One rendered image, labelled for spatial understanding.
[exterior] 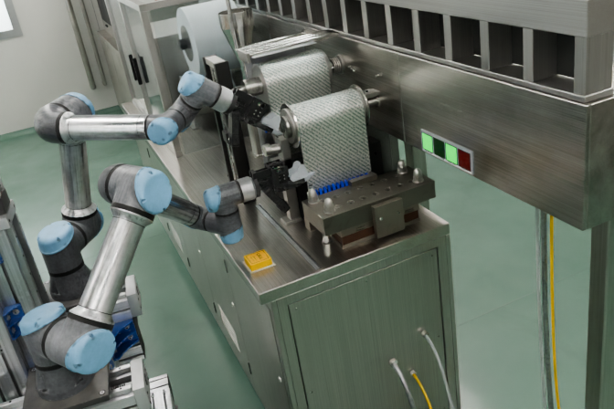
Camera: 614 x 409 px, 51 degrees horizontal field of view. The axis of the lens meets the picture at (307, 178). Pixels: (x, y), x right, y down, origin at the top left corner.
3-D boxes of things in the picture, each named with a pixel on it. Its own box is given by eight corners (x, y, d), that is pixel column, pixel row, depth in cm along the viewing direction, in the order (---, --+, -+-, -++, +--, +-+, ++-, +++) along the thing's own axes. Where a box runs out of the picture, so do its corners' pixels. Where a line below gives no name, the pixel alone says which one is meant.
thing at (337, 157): (309, 194, 210) (300, 142, 202) (371, 174, 218) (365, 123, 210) (309, 195, 210) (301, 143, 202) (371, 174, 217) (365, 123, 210)
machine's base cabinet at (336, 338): (159, 227, 436) (126, 109, 401) (247, 199, 457) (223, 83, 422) (311, 508, 220) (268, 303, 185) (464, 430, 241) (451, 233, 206)
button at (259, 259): (244, 262, 200) (243, 256, 199) (265, 255, 203) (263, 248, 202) (251, 272, 194) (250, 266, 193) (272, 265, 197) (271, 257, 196)
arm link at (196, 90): (174, 84, 192) (189, 63, 189) (206, 99, 198) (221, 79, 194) (175, 99, 187) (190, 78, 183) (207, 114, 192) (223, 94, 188)
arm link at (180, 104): (153, 125, 191) (172, 99, 186) (168, 112, 200) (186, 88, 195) (174, 141, 192) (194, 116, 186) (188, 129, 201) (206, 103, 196)
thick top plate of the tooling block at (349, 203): (303, 217, 207) (301, 200, 205) (408, 181, 220) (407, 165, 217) (325, 236, 193) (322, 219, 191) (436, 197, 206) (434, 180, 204)
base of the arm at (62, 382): (35, 408, 165) (22, 378, 161) (40, 372, 179) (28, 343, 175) (94, 390, 168) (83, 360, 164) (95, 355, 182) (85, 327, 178)
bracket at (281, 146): (280, 221, 223) (264, 140, 210) (296, 215, 225) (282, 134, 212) (285, 226, 218) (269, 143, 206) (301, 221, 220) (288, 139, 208)
